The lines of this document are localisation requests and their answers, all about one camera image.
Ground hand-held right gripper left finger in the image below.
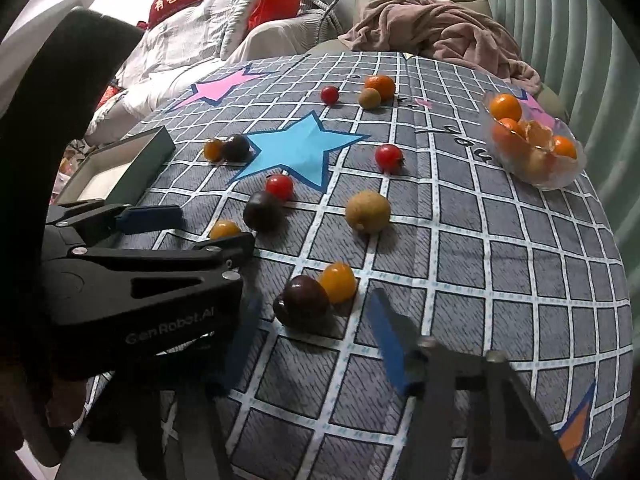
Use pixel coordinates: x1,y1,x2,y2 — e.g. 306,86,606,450
85,287,265,480

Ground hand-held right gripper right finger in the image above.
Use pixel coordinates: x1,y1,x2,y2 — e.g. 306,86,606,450
369,289,577,480

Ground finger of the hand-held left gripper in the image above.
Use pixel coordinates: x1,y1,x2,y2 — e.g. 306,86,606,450
45,199,184,247
72,231,257,275

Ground dark purple plum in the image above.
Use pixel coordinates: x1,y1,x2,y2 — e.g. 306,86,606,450
272,275,332,328
243,191,286,233
221,134,251,162

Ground person's left forearm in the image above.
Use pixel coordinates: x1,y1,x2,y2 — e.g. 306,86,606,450
0,7,146,261

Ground dark green open box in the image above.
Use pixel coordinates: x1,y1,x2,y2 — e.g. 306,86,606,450
65,125,177,207

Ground grey checked star tablecloth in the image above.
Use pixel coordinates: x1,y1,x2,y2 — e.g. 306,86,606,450
65,50,636,480

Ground large brown kiwi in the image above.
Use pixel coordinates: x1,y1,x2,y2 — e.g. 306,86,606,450
345,190,391,234

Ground grey striped bedding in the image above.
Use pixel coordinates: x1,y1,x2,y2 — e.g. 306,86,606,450
85,0,351,137

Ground orange tangerine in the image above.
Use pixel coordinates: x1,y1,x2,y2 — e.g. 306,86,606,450
489,93,523,122
364,74,397,101
492,118,524,157
551,135,579,161

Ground clear glass bowl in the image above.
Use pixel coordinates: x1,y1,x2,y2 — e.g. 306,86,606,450
481,91,587,191

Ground plain red cushion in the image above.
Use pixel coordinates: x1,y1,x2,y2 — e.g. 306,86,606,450
247,0,304,36

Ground peeled tangerine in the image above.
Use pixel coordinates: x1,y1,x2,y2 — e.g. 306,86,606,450
520,120,556,154

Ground pink blanket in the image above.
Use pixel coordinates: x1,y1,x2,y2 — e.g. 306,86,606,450
339,0,543,97

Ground pale green curtain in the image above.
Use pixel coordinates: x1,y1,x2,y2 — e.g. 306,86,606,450
492,0,640,286

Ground grey braided cable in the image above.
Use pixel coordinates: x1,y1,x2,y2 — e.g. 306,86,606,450
312,0,374,46

